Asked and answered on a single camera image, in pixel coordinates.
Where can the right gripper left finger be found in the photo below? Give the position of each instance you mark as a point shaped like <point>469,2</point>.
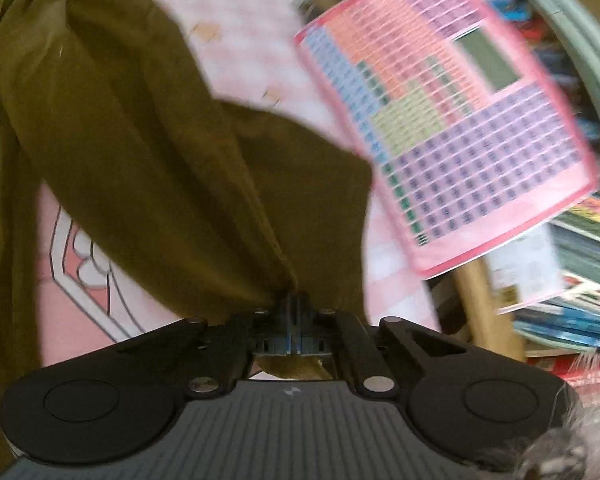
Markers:
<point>263,333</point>

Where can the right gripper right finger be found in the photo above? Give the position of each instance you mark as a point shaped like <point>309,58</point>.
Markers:
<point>341,336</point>

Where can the olive brown corduroy garment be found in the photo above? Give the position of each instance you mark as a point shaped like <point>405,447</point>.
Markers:
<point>213,207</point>

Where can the pink checkered table mat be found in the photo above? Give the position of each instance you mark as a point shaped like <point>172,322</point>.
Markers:
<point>245,50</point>

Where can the stack of books on shelf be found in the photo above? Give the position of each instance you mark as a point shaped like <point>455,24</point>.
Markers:
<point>548,281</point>

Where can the pink keyboard learning toy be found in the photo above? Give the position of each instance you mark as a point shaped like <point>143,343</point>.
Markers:
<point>471,142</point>

